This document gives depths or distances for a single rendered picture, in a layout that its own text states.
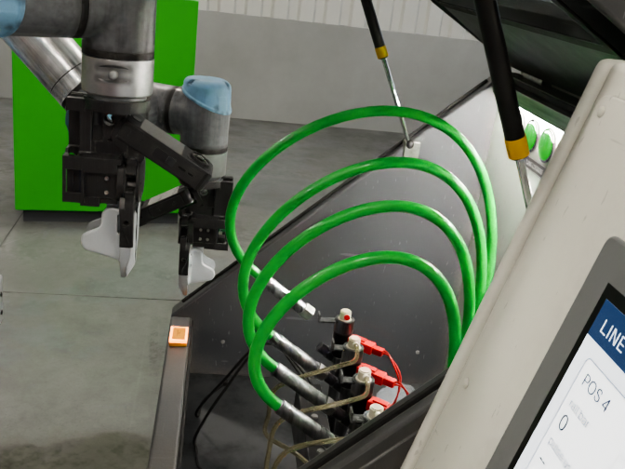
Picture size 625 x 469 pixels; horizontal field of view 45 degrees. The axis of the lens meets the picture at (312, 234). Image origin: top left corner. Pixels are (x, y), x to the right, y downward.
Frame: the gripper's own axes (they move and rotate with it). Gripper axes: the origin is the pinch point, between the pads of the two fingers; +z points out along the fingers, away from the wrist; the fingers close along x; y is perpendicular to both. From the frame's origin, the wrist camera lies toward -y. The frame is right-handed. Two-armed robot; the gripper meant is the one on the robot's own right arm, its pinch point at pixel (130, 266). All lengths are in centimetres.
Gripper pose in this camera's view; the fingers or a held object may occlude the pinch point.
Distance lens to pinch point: 91.0
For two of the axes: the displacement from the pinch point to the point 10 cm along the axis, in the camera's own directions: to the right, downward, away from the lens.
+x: 1.0, 3.6, -9.3
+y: -9.9, -0.7, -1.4
